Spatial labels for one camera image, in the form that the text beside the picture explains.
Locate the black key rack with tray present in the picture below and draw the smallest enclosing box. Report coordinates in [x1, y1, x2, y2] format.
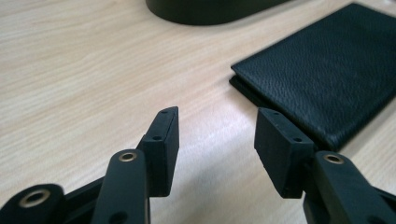
[145, 0, 292, 26]

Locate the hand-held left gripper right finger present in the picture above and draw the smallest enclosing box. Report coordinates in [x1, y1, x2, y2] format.
[254, 107, 396, 224]

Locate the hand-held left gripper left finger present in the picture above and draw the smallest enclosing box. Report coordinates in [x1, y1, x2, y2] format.
[91, 105, 180, 224]

